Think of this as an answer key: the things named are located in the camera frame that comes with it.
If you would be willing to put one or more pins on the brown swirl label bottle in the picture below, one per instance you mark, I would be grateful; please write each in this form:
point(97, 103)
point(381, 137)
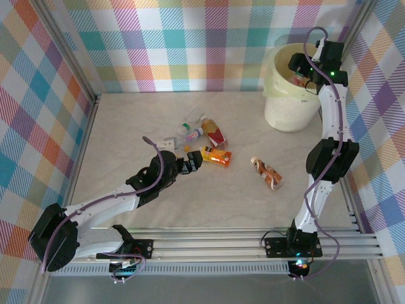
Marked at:
point(267, 174)

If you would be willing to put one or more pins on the colourful plaid cloth backdrop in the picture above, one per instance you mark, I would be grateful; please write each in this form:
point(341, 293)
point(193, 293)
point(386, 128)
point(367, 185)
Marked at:
point(190, 47)

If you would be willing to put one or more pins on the aluminium extrusion frame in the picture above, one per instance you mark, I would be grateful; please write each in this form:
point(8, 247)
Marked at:
point(205, 244)

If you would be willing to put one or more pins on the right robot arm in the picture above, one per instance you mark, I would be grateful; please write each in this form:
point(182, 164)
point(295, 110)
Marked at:
point(332, 107)

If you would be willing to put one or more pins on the clear cola bottle red label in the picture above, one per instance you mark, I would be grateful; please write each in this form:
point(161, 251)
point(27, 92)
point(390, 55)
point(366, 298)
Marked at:
point(298, 79)

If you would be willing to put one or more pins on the white ribbed bin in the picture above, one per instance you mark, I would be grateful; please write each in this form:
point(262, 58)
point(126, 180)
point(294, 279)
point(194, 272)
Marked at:
point(284, 114)

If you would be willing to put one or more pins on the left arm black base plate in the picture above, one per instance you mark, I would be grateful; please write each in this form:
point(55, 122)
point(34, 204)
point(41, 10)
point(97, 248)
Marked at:
point(145, 248)

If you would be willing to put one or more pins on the red and gold drink bottle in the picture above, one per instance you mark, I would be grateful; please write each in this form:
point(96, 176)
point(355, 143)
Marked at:
point(215, 133)

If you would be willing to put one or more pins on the clear bottle purple white label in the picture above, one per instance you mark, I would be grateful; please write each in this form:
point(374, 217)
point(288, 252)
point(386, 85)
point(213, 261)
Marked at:
point(191, 136)

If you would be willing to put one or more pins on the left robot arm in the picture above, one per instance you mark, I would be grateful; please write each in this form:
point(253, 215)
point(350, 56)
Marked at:
point(101, 206)

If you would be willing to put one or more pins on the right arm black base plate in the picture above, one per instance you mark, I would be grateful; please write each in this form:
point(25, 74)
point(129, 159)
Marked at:
point(275, 247)

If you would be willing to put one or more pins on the clear bottle green label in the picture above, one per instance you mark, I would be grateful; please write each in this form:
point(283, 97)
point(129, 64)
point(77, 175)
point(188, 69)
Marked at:
point(186, 126)

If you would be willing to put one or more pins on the orange snack packet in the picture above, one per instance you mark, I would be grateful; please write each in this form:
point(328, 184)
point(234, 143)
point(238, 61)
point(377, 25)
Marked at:
point(218, 155)

